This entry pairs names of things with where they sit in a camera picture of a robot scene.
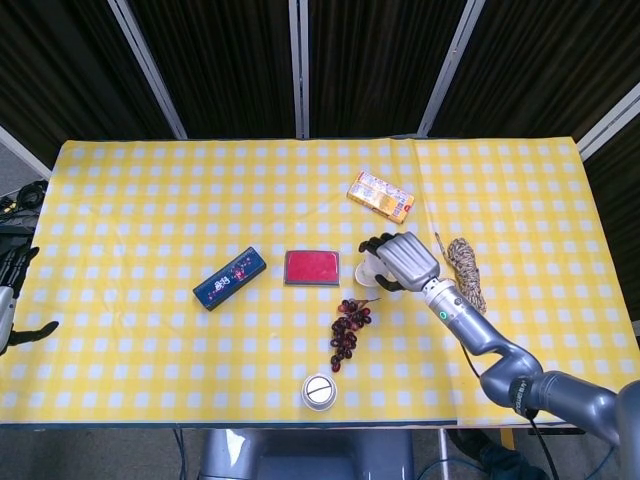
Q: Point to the red ink pad case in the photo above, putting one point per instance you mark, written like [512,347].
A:
[312,267]

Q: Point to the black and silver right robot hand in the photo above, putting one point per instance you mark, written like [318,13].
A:
[407,260]

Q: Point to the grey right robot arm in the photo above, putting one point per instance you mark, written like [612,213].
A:
[500,360]

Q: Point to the dark red grape bunch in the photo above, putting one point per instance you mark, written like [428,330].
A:
[345,332]

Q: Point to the dark blue pencil case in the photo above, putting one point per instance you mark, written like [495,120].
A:
[229,278]

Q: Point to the white partition frame post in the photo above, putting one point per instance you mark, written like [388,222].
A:
[450,70]
[610,120]
[22,150]
[147,70]
[300,70]

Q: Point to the yellow white checkered tablecloth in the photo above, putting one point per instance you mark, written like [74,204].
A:
[150,210]

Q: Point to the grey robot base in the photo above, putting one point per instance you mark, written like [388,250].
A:
[305,457]

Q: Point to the black bag under table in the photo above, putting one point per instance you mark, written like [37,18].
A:
[490,457]

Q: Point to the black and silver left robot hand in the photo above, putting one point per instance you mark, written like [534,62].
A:
[7,310]

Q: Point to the black equipment box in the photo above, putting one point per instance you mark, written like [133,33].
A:
[14,235]

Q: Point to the plain white paper cup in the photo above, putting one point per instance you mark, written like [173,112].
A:
[367,272]
[320,407]

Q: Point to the yellow snack box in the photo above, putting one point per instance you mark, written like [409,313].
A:
[381,197]

